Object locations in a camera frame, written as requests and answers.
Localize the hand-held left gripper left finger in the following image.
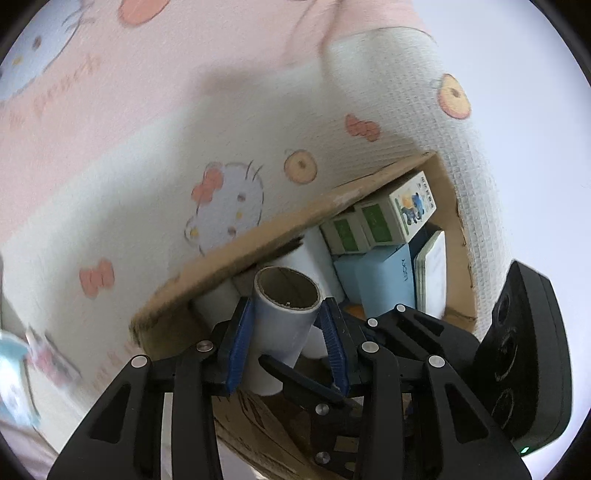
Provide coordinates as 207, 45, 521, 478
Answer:
46, 298, 256, 480

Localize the small pink packet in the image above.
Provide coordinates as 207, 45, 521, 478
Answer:
25, 327, 80, 389

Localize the pink cat printed blanket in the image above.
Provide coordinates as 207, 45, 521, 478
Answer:
0, 0, 514, 480

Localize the green label cartoon box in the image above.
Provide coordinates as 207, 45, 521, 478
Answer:
355, 171, 438, 246

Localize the brown cardboard box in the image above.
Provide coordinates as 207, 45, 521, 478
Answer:
128, 151, 479, 480

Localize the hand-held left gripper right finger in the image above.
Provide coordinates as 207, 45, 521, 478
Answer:
316, 298, 532, 480

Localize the green label white box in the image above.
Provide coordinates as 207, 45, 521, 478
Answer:
320, 213, 373, 256

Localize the blue and white tissue pack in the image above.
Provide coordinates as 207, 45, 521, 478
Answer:
0, 331, 41, 426

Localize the light blue box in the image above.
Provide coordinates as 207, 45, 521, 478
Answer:
333, 244, 419, 320

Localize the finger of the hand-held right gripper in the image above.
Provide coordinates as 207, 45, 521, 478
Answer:
367, 303, 482, 366
259, 355, 371, 479

